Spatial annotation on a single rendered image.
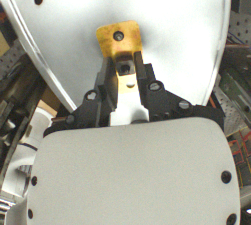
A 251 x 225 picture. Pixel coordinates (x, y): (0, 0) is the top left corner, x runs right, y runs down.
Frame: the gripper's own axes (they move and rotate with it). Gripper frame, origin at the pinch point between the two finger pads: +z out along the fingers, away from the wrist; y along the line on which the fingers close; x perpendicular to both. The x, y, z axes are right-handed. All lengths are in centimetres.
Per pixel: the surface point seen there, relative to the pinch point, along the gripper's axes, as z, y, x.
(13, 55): 33, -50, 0
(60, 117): 8.0, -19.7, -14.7
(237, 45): 10.1, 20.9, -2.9
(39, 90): 3.4, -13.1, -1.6
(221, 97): 33, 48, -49
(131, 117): 3.0, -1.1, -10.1
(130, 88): 2.7, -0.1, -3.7
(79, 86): 3.0, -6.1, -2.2
